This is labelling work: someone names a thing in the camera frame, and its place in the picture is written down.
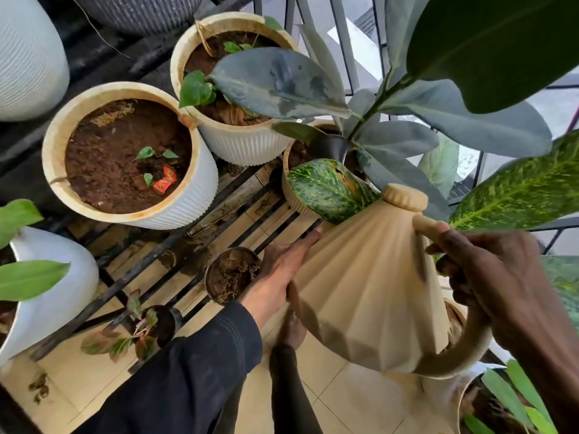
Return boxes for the person's right hand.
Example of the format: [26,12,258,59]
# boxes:
[425,222,563,354]

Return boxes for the red wrapper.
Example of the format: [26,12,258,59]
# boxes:
[151,164,178,196]

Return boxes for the black metal plant rack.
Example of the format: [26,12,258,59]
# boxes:
[0,0,324,376]

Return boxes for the person's left hand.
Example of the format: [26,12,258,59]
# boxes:
[239,227,324,331]

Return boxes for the small green vine plant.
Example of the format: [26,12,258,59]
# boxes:
[179,15,284,109]

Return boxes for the person's left forearm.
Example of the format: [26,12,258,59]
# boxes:
[74,301,264,434]

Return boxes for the small green seedling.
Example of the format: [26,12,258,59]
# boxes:
[135,146,180,188]

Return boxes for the white ribbed pot with vine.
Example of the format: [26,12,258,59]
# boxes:
[169,12,302,167]

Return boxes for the person's black trouser leg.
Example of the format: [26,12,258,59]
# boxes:
[269,343,324,434]

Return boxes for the smooth white pot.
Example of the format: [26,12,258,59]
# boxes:
[0,226,100,367]

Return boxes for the white ribbed pot with wrapper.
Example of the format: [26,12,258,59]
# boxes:
[42,81,219,231]

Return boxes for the person's right forearm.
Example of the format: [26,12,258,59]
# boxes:
[510,307,579,434]

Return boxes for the narrow green leaf plant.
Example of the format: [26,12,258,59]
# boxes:
[460,359,560,434]

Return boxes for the small black pot pink plant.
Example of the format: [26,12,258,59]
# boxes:
[134,304,184,349]

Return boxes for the grey ribbed pot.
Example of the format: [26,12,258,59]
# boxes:
[71,0,205,37]

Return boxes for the variegated green speckled plant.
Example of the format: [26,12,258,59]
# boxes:
[287,130,579,331]

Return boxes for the pink green leafy plant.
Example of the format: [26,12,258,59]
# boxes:
[80,291,160,363]

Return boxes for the small black pot dry roots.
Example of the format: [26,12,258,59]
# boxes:
[204,246,262,307]

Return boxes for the broad light green leaf plant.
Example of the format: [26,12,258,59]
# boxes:
[0,199,71,303]

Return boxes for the large white textured pot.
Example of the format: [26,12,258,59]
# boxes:
[0,0,71,123]

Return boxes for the rubber plant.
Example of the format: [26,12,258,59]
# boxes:
[209,0,579,222]

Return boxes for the white pot with narrow leaves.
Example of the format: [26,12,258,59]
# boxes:
[420,360,510,434]

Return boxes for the person's bare foot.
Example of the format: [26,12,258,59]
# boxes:
[275,311,308,351]

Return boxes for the metal balcony railing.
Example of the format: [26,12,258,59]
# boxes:
[252,0,579,256]

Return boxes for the beige ribbed watering can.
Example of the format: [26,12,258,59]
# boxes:
[287,183,494,380]

